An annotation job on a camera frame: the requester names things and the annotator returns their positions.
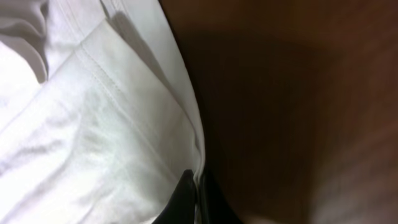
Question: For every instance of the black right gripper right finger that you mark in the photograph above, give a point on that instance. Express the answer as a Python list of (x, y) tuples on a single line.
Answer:
[(213, 205)]

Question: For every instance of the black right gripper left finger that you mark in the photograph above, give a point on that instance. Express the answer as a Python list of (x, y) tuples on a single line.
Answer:
[(181, 206)]

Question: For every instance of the white Puma t-shirt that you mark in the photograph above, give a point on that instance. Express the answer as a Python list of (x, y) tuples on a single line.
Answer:
[(99, 119)]

